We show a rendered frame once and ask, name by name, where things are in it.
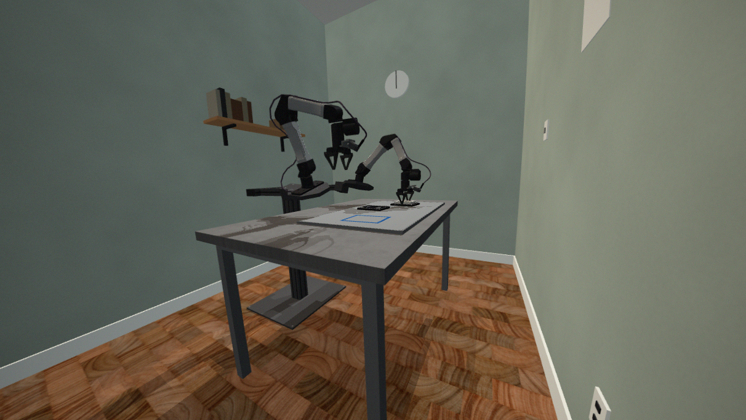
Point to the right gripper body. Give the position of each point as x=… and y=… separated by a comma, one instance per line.
x=343, y=148

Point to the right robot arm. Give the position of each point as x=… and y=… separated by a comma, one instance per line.
x=334, y=114

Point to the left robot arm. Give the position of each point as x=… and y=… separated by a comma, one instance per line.
x=387, y=142

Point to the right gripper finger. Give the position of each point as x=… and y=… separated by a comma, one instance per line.
x=342, y=157
x=335, y=155

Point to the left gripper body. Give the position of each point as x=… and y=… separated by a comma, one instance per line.
x=406, y=187

